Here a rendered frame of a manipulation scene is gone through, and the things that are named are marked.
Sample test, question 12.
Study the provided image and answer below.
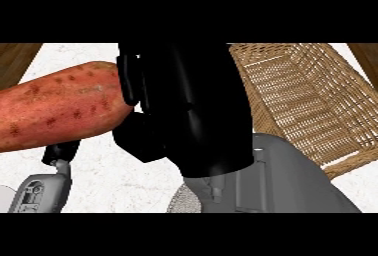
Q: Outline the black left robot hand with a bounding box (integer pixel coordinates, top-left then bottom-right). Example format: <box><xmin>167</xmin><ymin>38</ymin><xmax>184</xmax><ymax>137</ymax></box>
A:
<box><xmin>41</xmin><ymin>139</ymin><xmax>81</xmax><ymax>167</ymax></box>

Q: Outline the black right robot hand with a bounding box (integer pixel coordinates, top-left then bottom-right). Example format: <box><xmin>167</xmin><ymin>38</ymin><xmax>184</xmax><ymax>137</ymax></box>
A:
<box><xmin>110</xmin><ymin>42</ymin><xmax>255</xmax><ymax>179</ymax></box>

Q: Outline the reddish brown sweet potato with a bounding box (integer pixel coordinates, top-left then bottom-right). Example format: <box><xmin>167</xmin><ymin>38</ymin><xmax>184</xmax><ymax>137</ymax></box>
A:
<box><xmin>0</xmin><ymin>60</ymin><xmax>136</xmax><ymax>154</ymax></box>

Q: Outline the tan wicker basket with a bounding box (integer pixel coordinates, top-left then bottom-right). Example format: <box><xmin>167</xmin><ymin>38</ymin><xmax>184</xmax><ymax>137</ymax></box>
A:
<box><xmin>227</xmin><ymin>42</ymin><xmax>378</xmax><ymax>181</ymax></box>

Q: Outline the grey speckled placemat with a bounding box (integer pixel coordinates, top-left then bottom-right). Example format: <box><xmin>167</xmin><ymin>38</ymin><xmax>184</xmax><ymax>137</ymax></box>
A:
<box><xmin>165</xmin><ymin>182</ymin><xmax>203</xmax><ymax>214</ymax></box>

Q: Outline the pale grey rounded object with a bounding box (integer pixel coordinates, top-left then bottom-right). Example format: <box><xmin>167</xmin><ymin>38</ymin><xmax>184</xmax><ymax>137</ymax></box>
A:
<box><xmin>0</xmin><ymin>184</ymin><xmax>19</xmax><ymax>214</ymax></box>

